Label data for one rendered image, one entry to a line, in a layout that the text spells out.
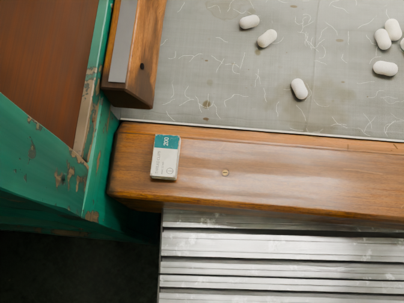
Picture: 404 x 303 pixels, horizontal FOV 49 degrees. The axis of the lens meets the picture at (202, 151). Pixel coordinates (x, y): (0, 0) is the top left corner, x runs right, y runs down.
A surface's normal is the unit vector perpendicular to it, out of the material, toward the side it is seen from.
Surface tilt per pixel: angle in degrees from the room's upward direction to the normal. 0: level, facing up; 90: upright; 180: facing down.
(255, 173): 0
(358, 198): 0
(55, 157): 90
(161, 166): 0
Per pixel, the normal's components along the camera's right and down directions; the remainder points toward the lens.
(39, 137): 0.99, 0.08
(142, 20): 0.90, -0.02
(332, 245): -0.04, -0.25
